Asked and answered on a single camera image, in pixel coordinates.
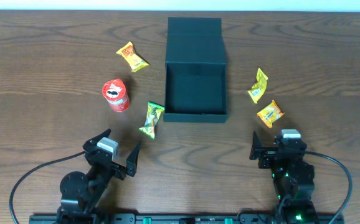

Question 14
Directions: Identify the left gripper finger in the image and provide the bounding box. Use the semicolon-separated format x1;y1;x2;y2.
83;129;111;149
126;142;141;177

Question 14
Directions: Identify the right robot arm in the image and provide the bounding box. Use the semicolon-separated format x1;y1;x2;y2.
249;129;319;223

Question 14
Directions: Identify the yellow orange snack packet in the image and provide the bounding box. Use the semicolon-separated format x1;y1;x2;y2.
116;42;149;72

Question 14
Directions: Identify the orange yellow biscuit packet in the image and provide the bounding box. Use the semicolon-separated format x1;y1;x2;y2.
257;100;285;128

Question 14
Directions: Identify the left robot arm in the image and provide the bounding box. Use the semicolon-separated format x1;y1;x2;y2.
56;129;141;223

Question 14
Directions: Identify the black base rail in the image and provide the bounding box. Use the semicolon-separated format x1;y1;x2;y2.
28;212;344;224

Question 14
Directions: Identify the green snack packet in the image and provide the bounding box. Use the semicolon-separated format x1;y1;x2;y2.
139;102;165;139

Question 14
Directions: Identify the red Pringles can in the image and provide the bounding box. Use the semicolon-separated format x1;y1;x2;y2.
102;78;130;112

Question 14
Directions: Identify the dark green open box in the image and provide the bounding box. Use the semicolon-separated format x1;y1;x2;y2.
163;17;228;123

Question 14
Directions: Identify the left black cable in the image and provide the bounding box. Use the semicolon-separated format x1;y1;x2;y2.
9;151;87;224

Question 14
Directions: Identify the black cable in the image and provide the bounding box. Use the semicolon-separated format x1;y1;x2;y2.
9;151;87;224
304;151;353;224

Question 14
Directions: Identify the right black cable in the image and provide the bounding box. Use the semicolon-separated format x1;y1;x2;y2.
304;151;353;224

